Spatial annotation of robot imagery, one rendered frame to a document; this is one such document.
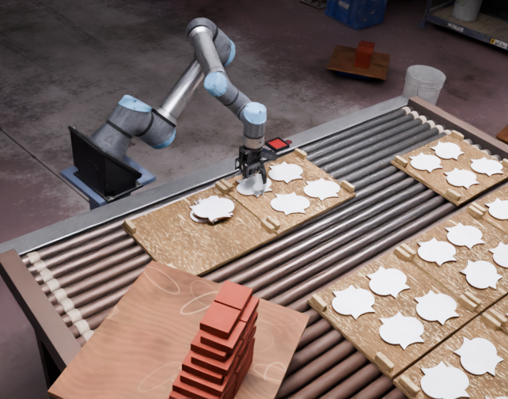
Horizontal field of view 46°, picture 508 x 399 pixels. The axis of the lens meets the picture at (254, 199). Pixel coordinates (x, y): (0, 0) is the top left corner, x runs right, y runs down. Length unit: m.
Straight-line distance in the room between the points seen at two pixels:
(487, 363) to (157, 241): 1.09
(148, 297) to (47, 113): 3.08
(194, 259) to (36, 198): 1.99
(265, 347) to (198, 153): 2.67
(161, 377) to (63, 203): 2.34
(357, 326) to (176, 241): 0.66
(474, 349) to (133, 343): 0.98
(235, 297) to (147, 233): 0.78
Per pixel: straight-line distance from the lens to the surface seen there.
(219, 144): 4.26
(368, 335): 1.85
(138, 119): 2.36
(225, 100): 2.11
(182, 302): 1.72
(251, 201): 2.23
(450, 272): 2.14
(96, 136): 2.36
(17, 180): 4.01
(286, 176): 2.37
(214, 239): 2.06
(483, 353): 1.92
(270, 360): 1.60
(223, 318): 1.32
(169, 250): 2.02
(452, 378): 1.82
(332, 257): 2.08
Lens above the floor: 2.31
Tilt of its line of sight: 38 degrees down
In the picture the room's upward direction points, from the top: 6 degrees clockwise
